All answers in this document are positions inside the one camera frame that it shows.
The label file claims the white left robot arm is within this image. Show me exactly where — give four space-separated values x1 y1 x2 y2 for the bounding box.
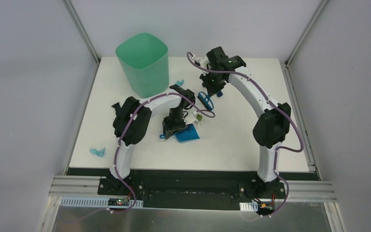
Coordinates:
109 85 196 196

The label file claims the light blue scrap near bin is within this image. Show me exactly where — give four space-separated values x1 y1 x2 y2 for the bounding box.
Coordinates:
175 79 185 87

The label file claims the light blue scrap front left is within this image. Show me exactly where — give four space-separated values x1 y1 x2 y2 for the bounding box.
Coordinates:
89 148 106 158

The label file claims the black paper scrap left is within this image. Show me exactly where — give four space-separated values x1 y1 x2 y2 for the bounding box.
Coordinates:
111 102 121 114

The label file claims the aluminium frame rail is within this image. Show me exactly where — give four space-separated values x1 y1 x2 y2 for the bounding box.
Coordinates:
49 175 338 203

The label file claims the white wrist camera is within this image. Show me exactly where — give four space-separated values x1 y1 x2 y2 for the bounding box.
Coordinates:
194 57 210 68
192 111 203 125

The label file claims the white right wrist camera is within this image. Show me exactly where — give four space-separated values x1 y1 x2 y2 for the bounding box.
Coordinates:
194 57 210 68

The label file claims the blue plastic dustpan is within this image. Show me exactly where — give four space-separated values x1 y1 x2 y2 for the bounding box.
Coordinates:
173 124 200 143

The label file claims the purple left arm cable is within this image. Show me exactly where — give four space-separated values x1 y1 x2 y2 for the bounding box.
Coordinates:
113 93 216 214

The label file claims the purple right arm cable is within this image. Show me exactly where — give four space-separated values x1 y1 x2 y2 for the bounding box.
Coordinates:
186 52 304 221

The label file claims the green plastic bin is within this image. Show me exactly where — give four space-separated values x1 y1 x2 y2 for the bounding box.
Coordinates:
115 32 169 98

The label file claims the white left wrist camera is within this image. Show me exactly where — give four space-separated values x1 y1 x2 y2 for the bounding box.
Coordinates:
192 111 203 125

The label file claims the blue hand brush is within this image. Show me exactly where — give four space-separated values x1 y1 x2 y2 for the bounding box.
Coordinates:
197 91 214 111

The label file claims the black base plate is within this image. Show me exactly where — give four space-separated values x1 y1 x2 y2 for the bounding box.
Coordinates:
67 167 317 211

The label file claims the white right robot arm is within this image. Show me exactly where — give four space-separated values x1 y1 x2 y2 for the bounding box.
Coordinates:
188 47 292 198

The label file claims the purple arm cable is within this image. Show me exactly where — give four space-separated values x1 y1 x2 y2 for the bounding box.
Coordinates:
186 52 304 221
113 93 216 214

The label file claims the green paper scrap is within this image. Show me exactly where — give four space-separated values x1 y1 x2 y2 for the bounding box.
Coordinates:
195 114 203 122

